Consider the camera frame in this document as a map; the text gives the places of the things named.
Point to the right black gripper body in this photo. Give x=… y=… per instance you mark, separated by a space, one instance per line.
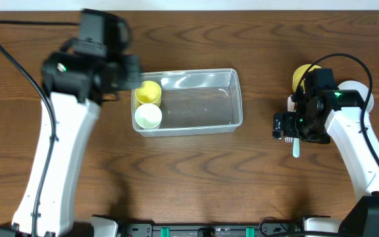
x=290 y=118

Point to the clear plastic container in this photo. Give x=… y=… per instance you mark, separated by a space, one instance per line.
x=194 y=102

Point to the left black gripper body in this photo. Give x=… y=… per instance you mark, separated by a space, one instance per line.
x=130 y=74

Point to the grey plastic bowl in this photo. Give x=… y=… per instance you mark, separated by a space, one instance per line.
x=361 y=88

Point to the yellow plastic cup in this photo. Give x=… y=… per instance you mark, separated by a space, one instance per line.
x=150 y=92

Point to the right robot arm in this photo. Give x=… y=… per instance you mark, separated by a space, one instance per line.
x=331 y=115

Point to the green plastic spoon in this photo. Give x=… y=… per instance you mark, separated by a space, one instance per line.
x=296 y=148

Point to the pink plastic fork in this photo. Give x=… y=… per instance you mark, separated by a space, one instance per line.
x=291 y=108

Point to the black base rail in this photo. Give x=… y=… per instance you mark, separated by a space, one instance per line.
x=105 y=226

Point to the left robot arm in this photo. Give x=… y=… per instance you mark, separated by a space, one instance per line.
x=74 y=86

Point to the white plastic cup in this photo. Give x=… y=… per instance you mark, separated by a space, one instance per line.
x=148 y=116

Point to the yellow plastic bowl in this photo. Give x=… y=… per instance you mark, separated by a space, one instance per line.
x=298 y=74

